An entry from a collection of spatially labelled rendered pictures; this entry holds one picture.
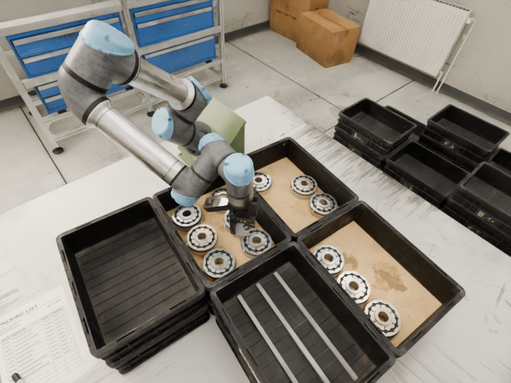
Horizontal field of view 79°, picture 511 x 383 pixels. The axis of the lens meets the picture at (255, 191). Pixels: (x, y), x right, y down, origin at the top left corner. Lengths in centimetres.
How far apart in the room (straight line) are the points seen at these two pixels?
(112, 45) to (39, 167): 210
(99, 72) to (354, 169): 114
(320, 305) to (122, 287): 60
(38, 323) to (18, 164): 192
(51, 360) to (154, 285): 36
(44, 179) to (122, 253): 174
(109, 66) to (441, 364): 127
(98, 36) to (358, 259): 97
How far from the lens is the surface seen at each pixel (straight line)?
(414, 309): 109
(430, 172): 225
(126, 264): 108
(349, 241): 112
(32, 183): 279
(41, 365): 120
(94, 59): 90
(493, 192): 216
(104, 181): 153
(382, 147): 202
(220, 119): 136
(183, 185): 87
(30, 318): 128
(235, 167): 76
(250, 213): 93
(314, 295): 100
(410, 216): 147
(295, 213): 114
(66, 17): 259
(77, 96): 93
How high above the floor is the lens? 173
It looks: 49 degrees down
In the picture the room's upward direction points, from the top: 3 degrees clockwise
